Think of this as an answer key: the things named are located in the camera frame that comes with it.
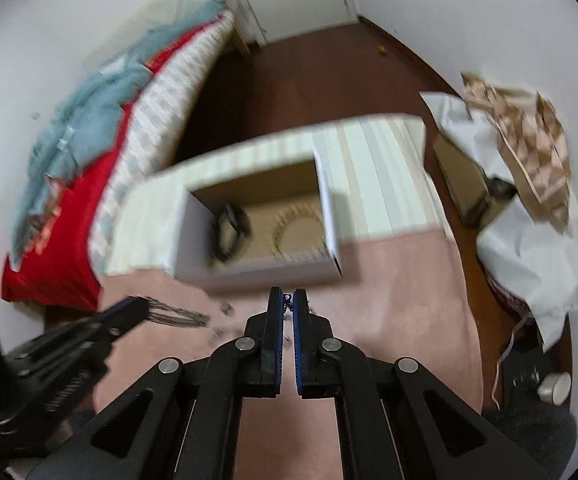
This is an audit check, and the white round jar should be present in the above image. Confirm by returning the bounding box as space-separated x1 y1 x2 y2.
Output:
538 372 572 406

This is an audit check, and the brown cardboard box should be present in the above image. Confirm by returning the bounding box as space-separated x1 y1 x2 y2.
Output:
433 134 508 230

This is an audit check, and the white cable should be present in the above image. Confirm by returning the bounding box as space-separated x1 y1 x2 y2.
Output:
488 288 578 411

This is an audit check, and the black bangle bracelet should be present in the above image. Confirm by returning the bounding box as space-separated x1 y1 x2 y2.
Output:
210 201 252 262

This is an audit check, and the silver chain necklace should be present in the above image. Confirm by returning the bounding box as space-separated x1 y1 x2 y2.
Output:
140 296 213 330

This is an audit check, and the checkered bed sheet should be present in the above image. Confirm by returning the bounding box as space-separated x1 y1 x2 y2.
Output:
87 9 235 278

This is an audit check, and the beige patterned cloth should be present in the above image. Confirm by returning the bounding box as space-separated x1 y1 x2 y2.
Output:
462 73 571 231

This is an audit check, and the white cardboard box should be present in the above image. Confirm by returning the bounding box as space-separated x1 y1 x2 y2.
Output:
173 156 343 295

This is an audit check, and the teal quilt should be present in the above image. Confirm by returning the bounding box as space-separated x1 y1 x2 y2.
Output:
9 0 226 270

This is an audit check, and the pink striped table cloth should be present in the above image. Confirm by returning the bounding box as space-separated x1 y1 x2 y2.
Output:
90 112 486 480

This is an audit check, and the wooden bead bracelet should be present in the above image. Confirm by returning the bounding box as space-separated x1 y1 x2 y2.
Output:
268 202 331 261

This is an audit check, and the red bed blanket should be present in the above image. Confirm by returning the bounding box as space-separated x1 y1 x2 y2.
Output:
0 24 206 313

